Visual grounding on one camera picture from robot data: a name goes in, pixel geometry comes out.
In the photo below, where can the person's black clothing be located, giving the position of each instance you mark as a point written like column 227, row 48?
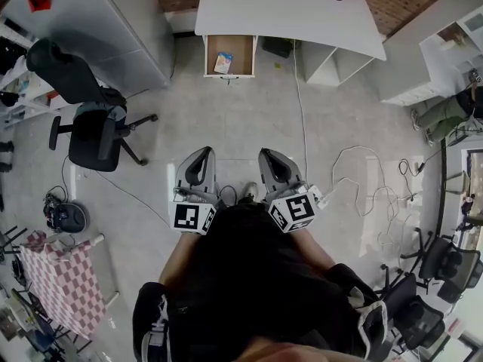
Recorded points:
column 245, row 277

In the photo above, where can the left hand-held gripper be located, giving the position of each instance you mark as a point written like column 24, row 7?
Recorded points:
column 186, row 217

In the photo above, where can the person's right forearm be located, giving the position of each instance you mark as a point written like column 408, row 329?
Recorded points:
column 315, row 247

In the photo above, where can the pink checkered cloth table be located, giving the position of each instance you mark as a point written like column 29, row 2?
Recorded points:
column 64, row 285

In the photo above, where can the white cluttered shelf rack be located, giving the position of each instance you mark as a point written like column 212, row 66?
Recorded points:
column 19, row 89

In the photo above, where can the white cabinet with shelves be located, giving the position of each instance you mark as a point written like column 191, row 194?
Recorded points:
column 434, row 51

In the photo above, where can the person's left forearm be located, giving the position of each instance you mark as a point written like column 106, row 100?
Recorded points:
column 181, row 256

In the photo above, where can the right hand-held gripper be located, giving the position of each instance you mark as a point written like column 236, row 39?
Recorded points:
column 294, row 211

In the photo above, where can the large white cabinet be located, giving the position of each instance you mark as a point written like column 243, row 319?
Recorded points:
column 94, row 25

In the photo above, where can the white desk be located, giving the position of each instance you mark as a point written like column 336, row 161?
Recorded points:
column 287, row 10

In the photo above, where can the black office chair with jacket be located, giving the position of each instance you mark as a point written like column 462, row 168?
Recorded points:
column 87, row 126

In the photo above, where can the white wooden desk drawer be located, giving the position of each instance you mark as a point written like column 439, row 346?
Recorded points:
column 237, row 57

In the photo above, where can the white open shelf unit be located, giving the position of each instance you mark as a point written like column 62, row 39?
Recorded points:
column 332, row 64

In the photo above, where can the round black floor device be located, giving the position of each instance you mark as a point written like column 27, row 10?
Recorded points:
column 69, row 215

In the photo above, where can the white power strip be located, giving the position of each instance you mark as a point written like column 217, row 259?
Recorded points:
column 320, row 197

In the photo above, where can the black mesh office chair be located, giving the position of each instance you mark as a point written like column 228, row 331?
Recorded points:
column 415, row 315
column 449, row 266

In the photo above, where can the black box under desk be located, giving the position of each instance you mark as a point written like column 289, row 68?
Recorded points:
column 277, row 45

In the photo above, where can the person's grey shoe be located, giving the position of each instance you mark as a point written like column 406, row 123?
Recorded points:
column 251, row 191

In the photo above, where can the small colourful item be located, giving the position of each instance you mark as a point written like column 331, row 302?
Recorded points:
column 223, row 62

